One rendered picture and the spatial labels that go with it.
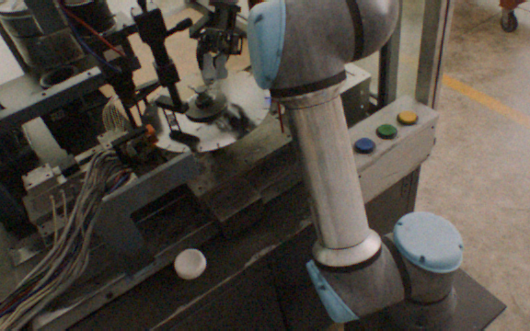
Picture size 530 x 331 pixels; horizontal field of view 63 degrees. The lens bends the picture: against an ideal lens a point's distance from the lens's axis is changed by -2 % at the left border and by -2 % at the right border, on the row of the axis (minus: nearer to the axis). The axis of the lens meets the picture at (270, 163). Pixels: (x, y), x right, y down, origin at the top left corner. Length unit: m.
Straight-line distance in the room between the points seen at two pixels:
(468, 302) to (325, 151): 0.49
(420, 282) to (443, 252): 0.06
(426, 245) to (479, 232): 1.28
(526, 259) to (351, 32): 1.55
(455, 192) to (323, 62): 1.62
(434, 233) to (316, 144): 0.27
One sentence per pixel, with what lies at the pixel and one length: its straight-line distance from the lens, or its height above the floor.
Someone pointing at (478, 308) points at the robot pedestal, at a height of 0.75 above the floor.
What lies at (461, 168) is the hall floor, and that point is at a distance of 2.27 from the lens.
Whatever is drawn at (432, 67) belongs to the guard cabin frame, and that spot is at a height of 1.00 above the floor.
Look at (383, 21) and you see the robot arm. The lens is 0.65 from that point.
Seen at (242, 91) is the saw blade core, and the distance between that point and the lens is 1.15.
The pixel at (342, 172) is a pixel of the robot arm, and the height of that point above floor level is 1.12.
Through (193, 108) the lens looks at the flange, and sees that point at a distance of 1.12.
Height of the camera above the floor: 1.61
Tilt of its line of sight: 45 degrees down
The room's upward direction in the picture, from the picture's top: 11 degrees counter-clockwise
